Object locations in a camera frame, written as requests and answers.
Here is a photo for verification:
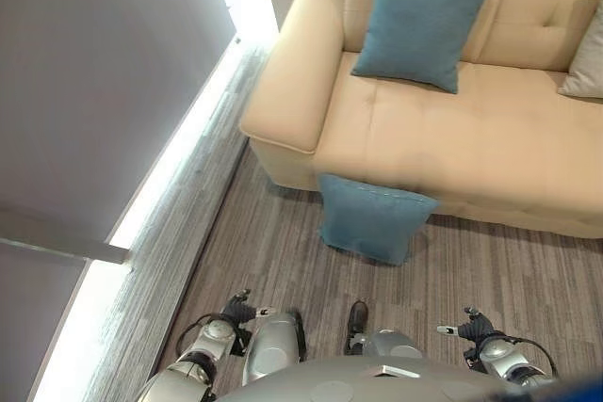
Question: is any blue square cushion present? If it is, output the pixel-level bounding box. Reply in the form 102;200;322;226
317;172;440;266
350;0;501;95

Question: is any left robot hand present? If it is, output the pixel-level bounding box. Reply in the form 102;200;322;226
220;287;274;329

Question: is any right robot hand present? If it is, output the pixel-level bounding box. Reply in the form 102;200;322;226
436;306;495;343

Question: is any silver robot torso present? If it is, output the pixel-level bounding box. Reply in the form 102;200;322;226
206;355;562;402

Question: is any grey window sill ledge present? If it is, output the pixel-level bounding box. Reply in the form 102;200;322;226
0;206;131;265

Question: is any silver left robot leg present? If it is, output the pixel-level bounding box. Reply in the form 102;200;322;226
241;310;306;387

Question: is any beige leather sofa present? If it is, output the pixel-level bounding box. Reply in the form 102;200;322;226
238;0;603;239

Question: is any silver right robot leg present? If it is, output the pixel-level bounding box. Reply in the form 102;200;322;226
343;299;425;360

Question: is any light grey cushion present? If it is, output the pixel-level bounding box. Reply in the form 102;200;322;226
557;9;603;100

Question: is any silver robot leg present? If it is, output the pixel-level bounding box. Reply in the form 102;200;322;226
241;310;306;387
343;299;425;360

